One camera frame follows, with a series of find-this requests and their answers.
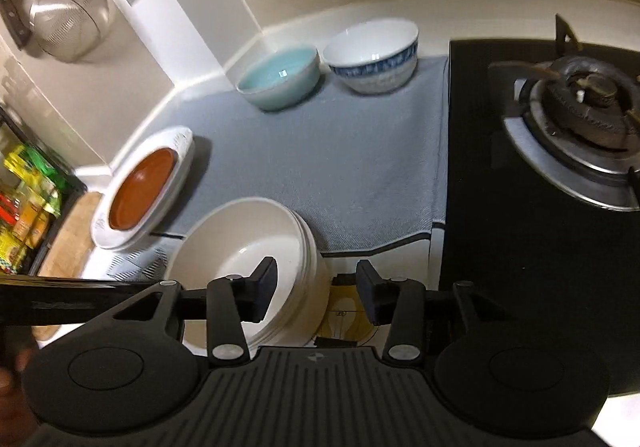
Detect stove burner with grate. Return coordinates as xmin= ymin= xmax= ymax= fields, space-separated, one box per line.
xmin=488 ymin=17 xmax=639 ymax=213

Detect white blue patterned bowl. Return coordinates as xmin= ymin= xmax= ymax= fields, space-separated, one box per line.
xmin=321 ymin=18 xmax=420 ymax=95

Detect brown round plate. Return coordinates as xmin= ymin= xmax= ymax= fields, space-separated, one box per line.
xmin=108 ymin=148 xmax=177 ymax=230

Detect cream bowls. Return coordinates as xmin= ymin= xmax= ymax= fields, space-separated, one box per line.
xmin=166 ymin=198 xmax=331 ymax=353

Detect light blue ceramic bowl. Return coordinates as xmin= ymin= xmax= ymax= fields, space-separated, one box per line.
xmin=236 ymin=46 xmax=321 ymax=112

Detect metal mesh strainer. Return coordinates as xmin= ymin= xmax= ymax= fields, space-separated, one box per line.
xmin=29 ymin=0 xmax=111 ymax=62

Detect person right hand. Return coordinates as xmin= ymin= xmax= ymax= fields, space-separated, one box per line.
xmin=0 ymin=349 xmax=38 ymax=447

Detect wooden cutting board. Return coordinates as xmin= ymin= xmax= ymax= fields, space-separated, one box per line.
xmin=34 ymin=191 xmax=106 ymax=343

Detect large white floral plate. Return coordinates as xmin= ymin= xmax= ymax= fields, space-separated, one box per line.
xmin=91 ymin=126 xmax=194 ymax=252

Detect black gas stove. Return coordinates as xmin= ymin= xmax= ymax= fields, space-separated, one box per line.
xmin=440 ymin=40 xmax=639 ymax=395

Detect grey drying mat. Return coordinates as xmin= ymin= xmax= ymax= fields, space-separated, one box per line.
xmin=150 ymin=57 xmax=449 ymax=253

